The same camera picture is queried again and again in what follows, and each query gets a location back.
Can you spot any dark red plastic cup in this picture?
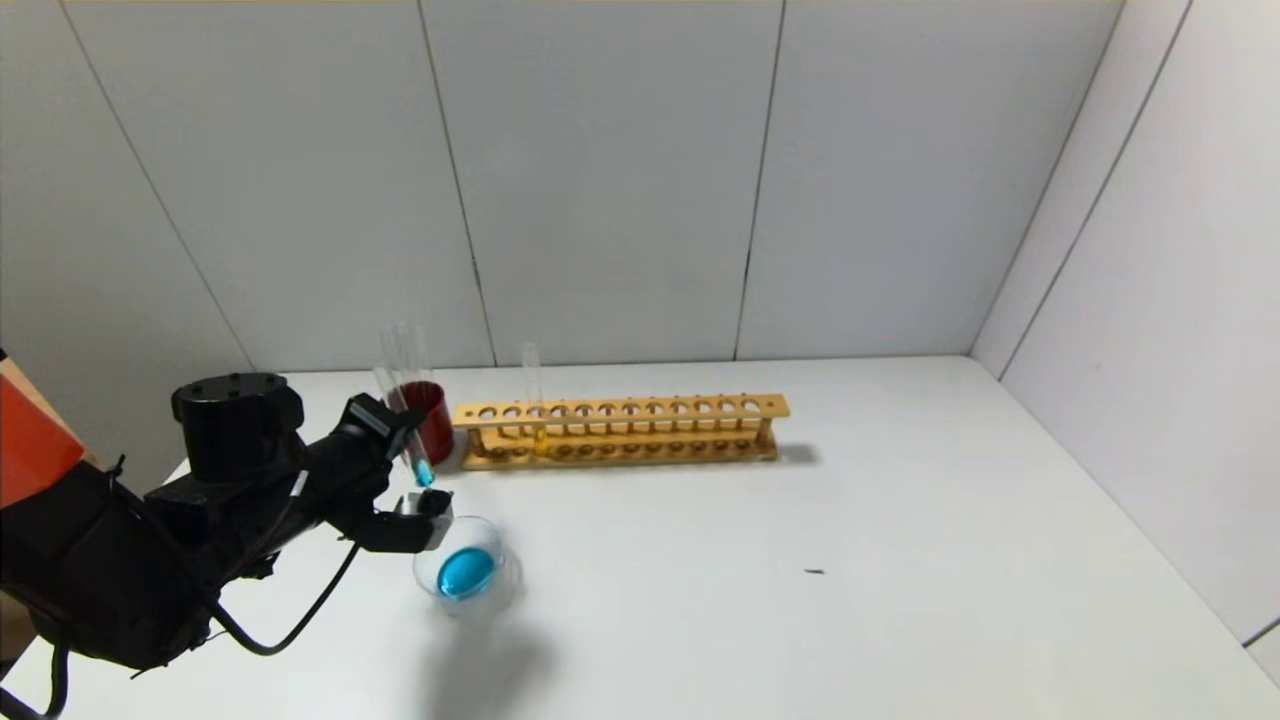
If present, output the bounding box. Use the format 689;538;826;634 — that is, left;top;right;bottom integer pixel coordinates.
400;381;456;467

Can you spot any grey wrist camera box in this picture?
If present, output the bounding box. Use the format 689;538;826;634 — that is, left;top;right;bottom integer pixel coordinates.
395;488;455;554

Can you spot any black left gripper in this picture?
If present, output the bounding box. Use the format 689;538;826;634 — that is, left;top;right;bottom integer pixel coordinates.
302;392;428;522

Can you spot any test tube with blue pigment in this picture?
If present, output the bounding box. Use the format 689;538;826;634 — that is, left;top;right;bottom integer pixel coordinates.
374;364;437;489

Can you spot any wooden test tube rack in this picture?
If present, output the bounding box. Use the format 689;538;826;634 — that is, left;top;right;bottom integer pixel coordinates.
452;393;790;471

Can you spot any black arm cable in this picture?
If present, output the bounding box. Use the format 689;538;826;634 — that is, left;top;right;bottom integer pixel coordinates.
200;540;361;657

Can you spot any test tube with yellow pigment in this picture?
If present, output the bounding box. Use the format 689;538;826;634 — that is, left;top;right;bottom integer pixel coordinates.
521;344;551;458

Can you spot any clear glass dish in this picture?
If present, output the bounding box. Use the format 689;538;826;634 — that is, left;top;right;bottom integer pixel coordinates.
414;515;523;622

